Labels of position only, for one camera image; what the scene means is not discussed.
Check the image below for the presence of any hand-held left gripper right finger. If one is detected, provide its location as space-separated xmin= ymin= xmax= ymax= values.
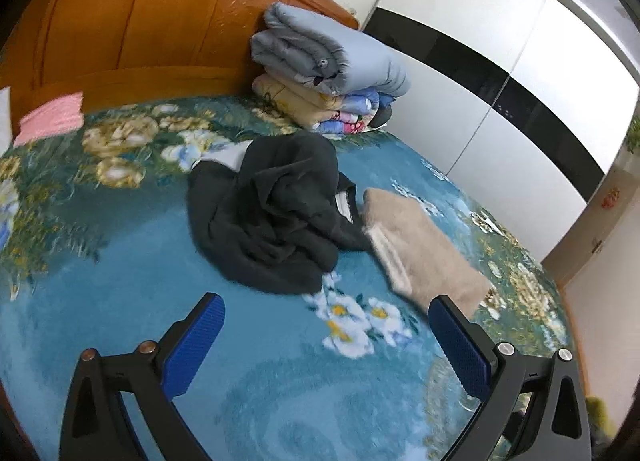
xmin=428 ymin=295 xmax=593 ymax=461

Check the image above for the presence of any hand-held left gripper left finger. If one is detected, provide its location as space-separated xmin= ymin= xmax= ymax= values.
xmin=59 ymin=292 xmax=227 ymax=461

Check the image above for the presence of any beige fuzzy printed sweater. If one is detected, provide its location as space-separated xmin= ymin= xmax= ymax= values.
xmin=361 ymin=187 xmax=493 ymax=316

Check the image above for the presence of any blue floral bed blanket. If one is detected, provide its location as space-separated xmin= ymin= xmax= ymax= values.
xmin=0 ymin=93 xmax=576 ymax=461

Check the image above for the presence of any dark grey garment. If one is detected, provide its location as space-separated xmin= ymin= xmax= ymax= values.
xmin=186 ymin=131 xmax=373 ymax=296

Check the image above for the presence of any yellow-green fuzzy object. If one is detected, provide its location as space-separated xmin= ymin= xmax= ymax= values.
xmin=585 ymin=396 xmax=618 ymax=442

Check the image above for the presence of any colourful floral folded blanket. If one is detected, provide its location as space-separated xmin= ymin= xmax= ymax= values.
xmin=315 ymin=88 xmax=396 ymax=136

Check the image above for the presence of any cream floral folded blanket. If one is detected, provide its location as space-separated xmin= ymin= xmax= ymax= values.
xmin=251 ymin=73 xmax=351 ymax=130

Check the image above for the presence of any pink towel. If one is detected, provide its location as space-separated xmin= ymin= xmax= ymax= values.
xmin=12 ymin=92 xmax=85 ymax=148

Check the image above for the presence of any green plant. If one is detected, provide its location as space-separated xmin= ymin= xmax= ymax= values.
xmin=622 ymin=113 xmax=640 ymax=154

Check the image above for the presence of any white pillow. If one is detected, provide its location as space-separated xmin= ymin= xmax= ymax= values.
xmin=0 ymin=86 xmax=13 ymax=152

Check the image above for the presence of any stack of folded quilts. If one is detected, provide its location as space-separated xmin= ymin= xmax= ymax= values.
xmin=249 ymin=2 xmax=413 ymax=98

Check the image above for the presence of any white wardrobe with black band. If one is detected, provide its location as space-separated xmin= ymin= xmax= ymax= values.
xmin=362 ymin=0 xmax=640 ymax=262

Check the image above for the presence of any wooden headboard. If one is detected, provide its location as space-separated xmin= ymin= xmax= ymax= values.
xmin=0 ymin=0 xmax=361 ymax=114

